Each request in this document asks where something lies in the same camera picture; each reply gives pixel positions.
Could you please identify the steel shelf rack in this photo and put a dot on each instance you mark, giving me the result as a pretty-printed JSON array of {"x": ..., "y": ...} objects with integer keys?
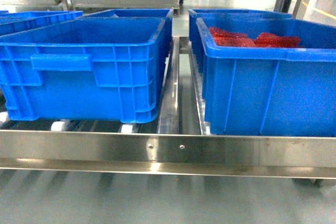
[{"x": 168, "y": 151}]

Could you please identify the blue plastic bin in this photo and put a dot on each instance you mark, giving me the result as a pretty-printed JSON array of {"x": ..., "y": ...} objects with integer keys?
[
  {"x": 270, "y": 91},
  {"x": 86, "y": 69}
]

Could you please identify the red parts in bin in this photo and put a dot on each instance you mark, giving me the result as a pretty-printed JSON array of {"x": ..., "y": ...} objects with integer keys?
[{"x": 264, "y": 40}]

